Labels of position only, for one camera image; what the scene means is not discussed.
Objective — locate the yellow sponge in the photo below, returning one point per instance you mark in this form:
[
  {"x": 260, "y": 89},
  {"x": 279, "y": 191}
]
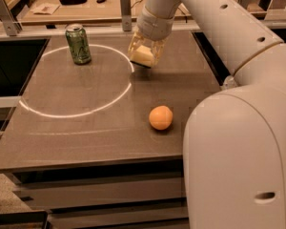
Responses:
[{"x": 142, "y": 56}]

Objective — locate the black object on desk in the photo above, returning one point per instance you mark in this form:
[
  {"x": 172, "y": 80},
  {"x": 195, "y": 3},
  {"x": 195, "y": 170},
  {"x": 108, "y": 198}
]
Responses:
[{"x": 72, "y": 2}]

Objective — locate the paper sheet on desk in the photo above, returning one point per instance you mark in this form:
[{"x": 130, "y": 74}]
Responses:
[{"x": 46, "y": 8}]

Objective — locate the left metal bracket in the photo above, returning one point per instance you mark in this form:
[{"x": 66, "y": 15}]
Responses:
[{"x": 10, "y": 24}]

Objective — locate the middle metal bracket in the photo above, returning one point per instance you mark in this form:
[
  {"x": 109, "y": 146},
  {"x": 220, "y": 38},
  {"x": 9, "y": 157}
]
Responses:
[{"x": 126, "y": 15}]

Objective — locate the orange fruit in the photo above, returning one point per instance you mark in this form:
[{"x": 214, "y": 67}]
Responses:
[{"x": 161, "y": 118}]

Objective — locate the green soda can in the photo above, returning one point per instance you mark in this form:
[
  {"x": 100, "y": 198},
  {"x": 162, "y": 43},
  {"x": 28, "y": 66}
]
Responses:
[{"x": 78, "y": 44}]

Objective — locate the clear bottle left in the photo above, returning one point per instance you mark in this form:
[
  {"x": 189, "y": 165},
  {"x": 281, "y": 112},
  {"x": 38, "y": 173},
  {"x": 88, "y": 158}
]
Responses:
[{"x": 229, "y": 83}]

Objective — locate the metal bracket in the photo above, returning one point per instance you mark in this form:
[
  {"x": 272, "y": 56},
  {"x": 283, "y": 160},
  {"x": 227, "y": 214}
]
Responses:
[
  {"x": 126, "y": 15},
  {"x": 10, "y": 24}
]

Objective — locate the small black remote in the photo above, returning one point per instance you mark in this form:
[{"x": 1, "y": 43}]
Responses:
[{"x": 100, "y": 1}]

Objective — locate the grey drawer cabinet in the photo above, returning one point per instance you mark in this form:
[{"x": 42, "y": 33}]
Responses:
[{"x": 144, "y": 195}]

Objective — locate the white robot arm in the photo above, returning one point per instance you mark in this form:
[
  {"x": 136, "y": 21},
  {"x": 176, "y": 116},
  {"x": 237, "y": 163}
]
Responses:
[{"x": 234, "y": 147}]

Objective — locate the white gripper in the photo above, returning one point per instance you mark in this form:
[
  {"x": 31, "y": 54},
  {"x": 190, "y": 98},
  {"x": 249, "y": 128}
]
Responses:
[{"x": 153, "y": 26}]

